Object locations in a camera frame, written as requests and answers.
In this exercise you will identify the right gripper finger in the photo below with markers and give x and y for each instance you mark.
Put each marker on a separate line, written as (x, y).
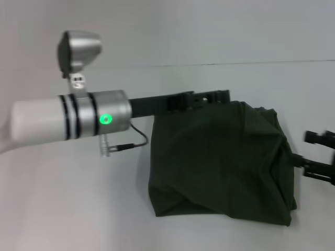
(319, 137)
(314, 167)

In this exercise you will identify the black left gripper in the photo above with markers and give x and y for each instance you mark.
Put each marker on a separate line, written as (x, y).
(154, 105)

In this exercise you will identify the dark green FREE t-shirt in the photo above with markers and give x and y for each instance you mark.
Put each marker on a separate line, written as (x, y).
(222, 162)

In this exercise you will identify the silver camera mount bracket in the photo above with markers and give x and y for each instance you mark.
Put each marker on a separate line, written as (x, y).
(77, 83)

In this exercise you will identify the silver rounded camera housing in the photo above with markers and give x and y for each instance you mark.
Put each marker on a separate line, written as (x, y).
(78, 52)

